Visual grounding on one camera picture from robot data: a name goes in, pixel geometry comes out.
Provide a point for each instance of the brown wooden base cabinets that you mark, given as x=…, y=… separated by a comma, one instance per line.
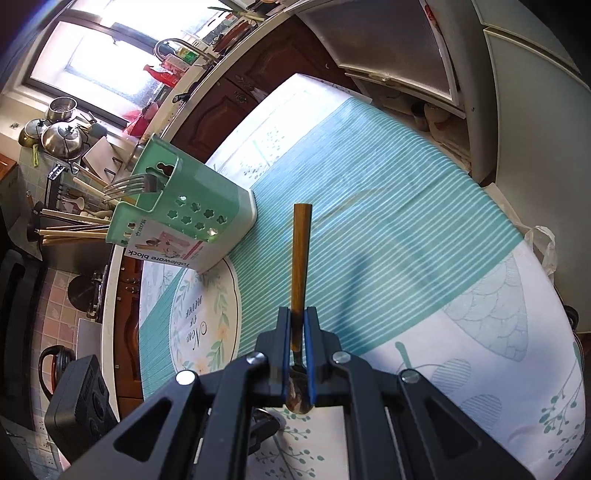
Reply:
x=221, y=106

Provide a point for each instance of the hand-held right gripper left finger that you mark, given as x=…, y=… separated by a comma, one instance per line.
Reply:
x=286, y=350

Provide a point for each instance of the metal fork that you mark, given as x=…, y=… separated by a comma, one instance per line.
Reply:
x=134, y=184

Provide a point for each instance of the teal leaf print tablecloth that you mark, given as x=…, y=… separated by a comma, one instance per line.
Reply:
x=392, y=207

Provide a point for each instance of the cream chopstick red striped end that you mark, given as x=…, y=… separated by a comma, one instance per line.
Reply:
x=92, y=188

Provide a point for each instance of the grey frosted door cabinet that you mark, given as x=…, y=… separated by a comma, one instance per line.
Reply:
x=392, y=46

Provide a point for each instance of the black range hood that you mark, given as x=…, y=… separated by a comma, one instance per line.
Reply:
x=18, y=300

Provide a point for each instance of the tan chopstick red end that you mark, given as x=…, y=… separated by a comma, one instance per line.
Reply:
x=74, y=237
x=74, y=230

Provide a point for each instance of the black round pan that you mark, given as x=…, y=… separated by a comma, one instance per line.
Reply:
x=83, y=295

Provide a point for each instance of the white cutting board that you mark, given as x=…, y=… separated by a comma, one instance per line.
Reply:
x=104, y=154

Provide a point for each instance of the white plastic bag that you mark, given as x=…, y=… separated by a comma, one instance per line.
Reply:
x=528, y=236

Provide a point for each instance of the steel pot lid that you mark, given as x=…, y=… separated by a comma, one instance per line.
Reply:
x=62, y=138

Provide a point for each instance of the red plastic bowl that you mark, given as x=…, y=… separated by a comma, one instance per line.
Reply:
x=138, y=123

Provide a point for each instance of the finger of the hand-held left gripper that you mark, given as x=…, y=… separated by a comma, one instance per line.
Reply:
x=263, y=431

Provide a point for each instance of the green utensil holder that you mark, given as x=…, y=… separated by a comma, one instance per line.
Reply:
x=212, y=207

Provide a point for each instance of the kitchen window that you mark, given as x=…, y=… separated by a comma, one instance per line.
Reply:
x=92, y=60

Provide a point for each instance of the steel colander pot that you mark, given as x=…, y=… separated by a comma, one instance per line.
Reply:
x=60, y=110

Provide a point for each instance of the white refrigerator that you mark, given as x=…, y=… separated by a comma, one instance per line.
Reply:
x=531, y=92

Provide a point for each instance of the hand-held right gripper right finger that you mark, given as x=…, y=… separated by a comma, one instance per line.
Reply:
x=308, y=350

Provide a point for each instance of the small steel pot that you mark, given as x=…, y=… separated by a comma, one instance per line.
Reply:
x=134, y=157

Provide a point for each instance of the red spray bottle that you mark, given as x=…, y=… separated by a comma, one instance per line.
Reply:
x=161, y=77

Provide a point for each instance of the steel kitchen faucet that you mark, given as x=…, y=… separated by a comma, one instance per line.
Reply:
x=173, y=40

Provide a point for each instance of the green dish soap bottle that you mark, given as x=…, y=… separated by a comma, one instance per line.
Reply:
x=190, y=58

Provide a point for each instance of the white kitchen countertop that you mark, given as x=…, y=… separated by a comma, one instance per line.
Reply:
x=108, y=332

